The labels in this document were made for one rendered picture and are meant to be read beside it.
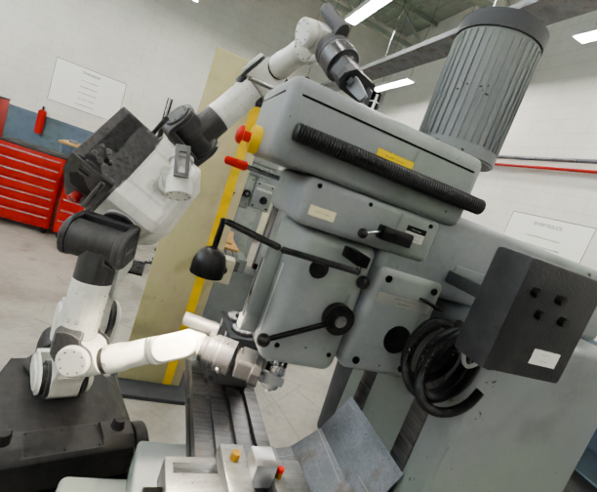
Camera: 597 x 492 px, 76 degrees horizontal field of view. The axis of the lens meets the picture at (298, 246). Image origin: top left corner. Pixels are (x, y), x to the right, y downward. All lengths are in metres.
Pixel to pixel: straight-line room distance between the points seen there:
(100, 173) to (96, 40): 9.15
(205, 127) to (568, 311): 1.00
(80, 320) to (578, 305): 1.05
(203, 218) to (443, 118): 1.90
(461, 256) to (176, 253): 2.02
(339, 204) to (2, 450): 1.32
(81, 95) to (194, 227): 7.71
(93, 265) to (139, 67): 9.09
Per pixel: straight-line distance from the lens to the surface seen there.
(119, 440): 1.71
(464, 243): 0.98
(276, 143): 0.72
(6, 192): 5.85
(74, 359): 1.07
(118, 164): 1.08
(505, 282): 0.75
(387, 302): 0.90
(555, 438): 1.30
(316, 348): 0.90
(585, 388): 1.28
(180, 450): 1.30
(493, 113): 1.00
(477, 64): 1.01
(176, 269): 2.69
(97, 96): 10.02
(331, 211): 0.77
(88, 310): 1.05
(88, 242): 1.01
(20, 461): 1.65
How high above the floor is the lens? 1.71
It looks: 9 degrees down
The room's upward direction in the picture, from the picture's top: 20 degrees clockwise
